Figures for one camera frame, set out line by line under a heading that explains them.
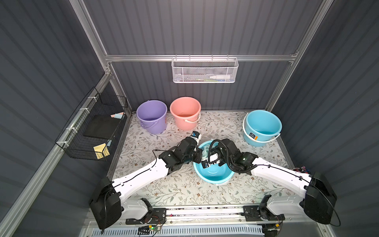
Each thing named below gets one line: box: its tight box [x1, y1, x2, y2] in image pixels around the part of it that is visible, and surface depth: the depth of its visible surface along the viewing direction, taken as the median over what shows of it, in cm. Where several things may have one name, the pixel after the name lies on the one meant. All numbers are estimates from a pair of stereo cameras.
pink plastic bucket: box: [169, 96, 202, 131], surface depth 105 cm
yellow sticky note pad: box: [92, 142, 111, 160], surface depth 63 cm
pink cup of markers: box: [301, 165, 310, 174], surface depth 77 cm
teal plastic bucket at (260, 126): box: [242, 109, 283, 147], surface depth 96 cm
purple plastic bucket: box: [136, 99, 168, 135], surface depth 104 cm
